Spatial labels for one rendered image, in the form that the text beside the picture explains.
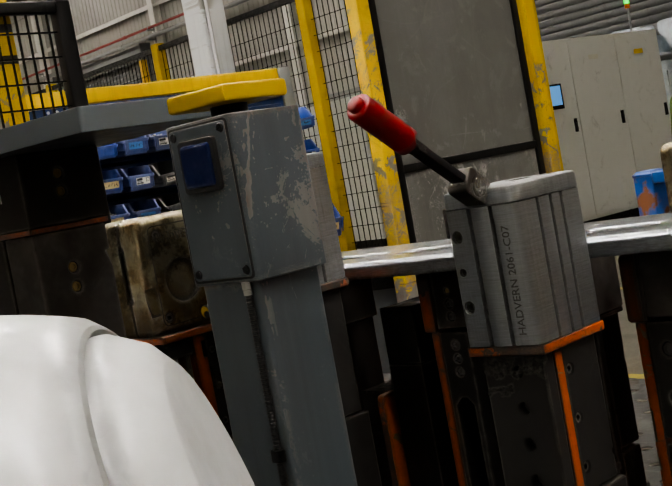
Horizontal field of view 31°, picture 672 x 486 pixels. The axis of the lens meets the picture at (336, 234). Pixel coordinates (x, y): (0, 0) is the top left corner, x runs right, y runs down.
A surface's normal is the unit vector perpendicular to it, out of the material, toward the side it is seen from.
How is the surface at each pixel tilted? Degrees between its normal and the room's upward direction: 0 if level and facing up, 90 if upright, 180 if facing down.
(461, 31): 90
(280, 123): 90
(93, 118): 90
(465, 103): 92
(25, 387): 34
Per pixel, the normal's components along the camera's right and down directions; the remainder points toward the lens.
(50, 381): 0.14, -0.83
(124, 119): 0.72, -0.10
